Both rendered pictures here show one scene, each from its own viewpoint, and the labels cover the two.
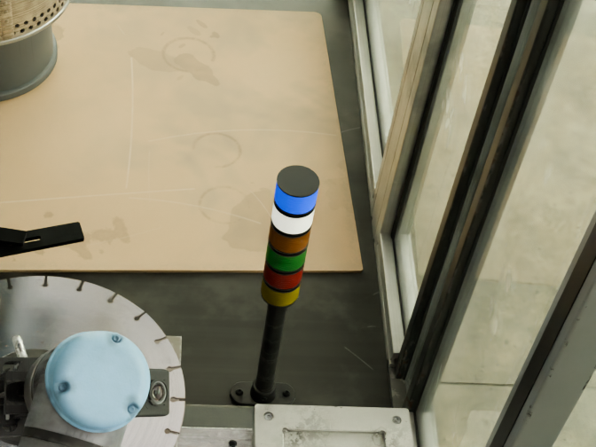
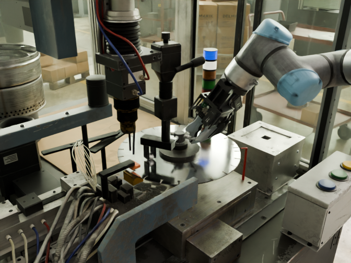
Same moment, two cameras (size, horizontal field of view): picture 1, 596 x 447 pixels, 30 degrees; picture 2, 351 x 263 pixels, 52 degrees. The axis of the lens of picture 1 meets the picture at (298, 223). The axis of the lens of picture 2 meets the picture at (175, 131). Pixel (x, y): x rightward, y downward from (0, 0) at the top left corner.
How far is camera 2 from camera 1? 0.94 m
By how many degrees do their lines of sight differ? 35
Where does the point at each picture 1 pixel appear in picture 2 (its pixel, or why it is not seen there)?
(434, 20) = (190, 26)
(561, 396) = not seen: outside the picture
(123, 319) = (176, 128)
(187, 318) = not seen: hidden behind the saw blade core
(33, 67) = not seen: hidden behind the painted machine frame
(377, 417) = (255, 124)
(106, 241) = (115, 155)
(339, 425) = (250, 129)
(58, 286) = (148, 131)
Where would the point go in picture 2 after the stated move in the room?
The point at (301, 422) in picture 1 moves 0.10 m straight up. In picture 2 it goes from (242, 133) to (245, 104)
